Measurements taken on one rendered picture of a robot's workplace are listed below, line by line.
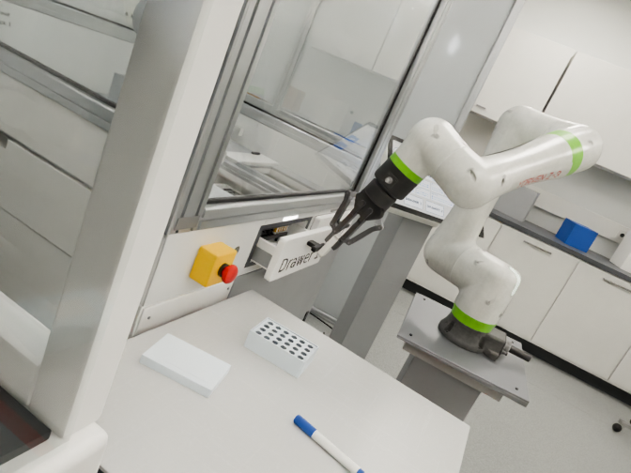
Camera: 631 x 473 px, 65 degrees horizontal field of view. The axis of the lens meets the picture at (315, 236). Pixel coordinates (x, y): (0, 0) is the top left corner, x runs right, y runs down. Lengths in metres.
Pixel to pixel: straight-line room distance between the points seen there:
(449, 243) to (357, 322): 0.89
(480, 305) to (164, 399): 0.89
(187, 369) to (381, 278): 1.43
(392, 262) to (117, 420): 1.58
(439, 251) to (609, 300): 2.96
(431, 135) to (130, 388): 0.75
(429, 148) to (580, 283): 3.26
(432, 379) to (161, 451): 0.90
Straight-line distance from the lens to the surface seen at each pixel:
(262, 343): 0.98
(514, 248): 4.14
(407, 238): 2.13
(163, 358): 0.87
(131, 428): 0.76
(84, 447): 0.52
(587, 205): 4.88
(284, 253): 1.14
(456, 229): 1.47
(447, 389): 1.47
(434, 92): 2.82
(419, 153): 1.11
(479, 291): 1.40
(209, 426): 0.80
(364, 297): 2.18
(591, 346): 4.42
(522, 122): 1.47
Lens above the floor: 1.27
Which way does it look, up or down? 16 degrees down
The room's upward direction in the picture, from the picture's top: 24 degrees clockwise
